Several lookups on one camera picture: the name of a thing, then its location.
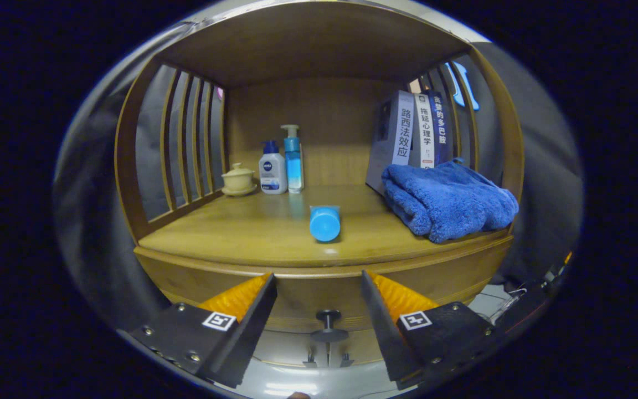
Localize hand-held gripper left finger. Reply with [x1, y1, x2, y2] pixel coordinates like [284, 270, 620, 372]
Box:
[125, 272, 278, 390]

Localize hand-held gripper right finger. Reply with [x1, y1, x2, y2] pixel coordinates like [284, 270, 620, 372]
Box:
[360, 269, 508, 390]

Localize black drawer knob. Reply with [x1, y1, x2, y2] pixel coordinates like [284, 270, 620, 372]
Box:
[311, 309, 349, 343]

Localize blue and white tube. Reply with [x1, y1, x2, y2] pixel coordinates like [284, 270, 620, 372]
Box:
[309, 205, 342, 243]

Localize wooden cabinet door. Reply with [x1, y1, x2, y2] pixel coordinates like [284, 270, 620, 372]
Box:
[255, 331, 328, 367]
[329, 335, 386, 367]

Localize wooden countertop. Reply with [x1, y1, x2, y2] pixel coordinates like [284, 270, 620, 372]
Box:
[137, 185, 511, 268]

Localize wooden cabinet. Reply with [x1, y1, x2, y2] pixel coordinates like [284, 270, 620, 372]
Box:
[114, 0, 524, 369]

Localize blue towel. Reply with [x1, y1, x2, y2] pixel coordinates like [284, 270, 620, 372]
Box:
[381, 158, 520, 244]

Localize cream lidded teacup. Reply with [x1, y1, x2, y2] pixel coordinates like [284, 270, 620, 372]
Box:
[220, 162, 258, 197]

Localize white bottle with blue cap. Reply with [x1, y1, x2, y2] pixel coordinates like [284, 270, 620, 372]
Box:
[259, 140, 288, 195]

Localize blue pump bottle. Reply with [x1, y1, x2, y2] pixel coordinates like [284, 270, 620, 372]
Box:
[281, 124, 304, 194]

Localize black backdrop cloth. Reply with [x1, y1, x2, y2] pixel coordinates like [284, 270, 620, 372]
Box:
[53, 22, 585, 333]

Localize grey book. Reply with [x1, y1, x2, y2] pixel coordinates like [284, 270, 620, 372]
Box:
[366, 90, 415, 195]

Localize white book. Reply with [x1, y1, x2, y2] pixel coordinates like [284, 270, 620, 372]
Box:
[410, 93, 436, 168]

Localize dark blue book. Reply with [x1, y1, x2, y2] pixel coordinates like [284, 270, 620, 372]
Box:
[421, 90, 452, 166]

